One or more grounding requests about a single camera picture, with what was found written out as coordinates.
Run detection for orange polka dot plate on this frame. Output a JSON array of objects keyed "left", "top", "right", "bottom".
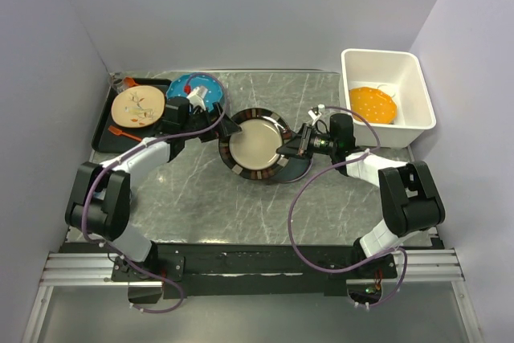
[{"left": 349, "top": 87, "right": 398, "bottom": 125}]

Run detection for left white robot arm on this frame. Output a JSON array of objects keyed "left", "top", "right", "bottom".
[{"left": 65, "top": 97, "right": 241, "bottom": 280}]

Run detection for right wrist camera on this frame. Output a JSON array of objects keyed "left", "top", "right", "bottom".
[{"left": 308, "top": 104, "right": 325, "bottom": 124}]

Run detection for aluminium rail frame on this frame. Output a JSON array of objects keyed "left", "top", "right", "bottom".
[{"left": 22, "top": 249, "right": 483, "bottom": 342}]

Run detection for brown rimmed beige plate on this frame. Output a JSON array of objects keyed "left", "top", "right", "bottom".
[{"left": 218, "top": 108, "right": 293, "bottom": 181}]

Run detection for black serving tray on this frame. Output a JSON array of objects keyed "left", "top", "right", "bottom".
[{"left": 92, "top": 89, "right": 157, "bottom": 153}]

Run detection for orange plastic spoon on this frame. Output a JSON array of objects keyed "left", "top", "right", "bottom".
[{"left": 122, "top": 77, "right": 139, "bottom": 91}]

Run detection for orange plastic fork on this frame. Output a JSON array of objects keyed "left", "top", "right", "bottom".
[{"left": 108, "top": 125, "right": 141, "bottom": 141}]

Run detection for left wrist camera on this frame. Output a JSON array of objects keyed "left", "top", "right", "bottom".
[{"left": 186, "top": 86, "right": 208, "bottom": 110}]

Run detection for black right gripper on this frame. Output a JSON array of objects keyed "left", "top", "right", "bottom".
[{"left": 276, "top": 123, "right": 337, "bottom": 161}]

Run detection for floral beige plate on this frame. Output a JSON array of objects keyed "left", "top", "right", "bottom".
[{"left": 111, "top": 85, "right": 165, "bottom": 129}]

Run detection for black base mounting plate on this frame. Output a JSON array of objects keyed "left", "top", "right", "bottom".
[{"left": 59, "top": 241, "right": 398, "bottom": 300}]

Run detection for clear glass cup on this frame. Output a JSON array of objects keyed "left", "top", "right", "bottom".
[{"left": 108, "top": 74, "right": 126, "bottom": 93}]

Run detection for blue polka dot plate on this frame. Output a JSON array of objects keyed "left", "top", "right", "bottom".
[{"left": 166, "top": 72, "right": 226, "bottom": 111}]

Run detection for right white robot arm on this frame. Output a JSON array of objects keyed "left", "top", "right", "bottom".
[{"left": 277, "top": 113, "right": 446, "bottom": 277}]

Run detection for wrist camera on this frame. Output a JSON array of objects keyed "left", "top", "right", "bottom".
[
  {"left": 186, "top": 86, "right": 208, "bottom": 110},
  {"left": 308, "top": 104, "right": 325, "bottom": 124}
]

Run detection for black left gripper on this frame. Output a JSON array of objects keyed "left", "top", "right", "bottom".
[{"left": 182, "top": 102, "right": 242, "bottom": 142}]

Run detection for dark blue floral plate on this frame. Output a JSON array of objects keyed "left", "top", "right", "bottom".
[{"left": 270, "top": 150, "right": 313, "bottom": 183}]

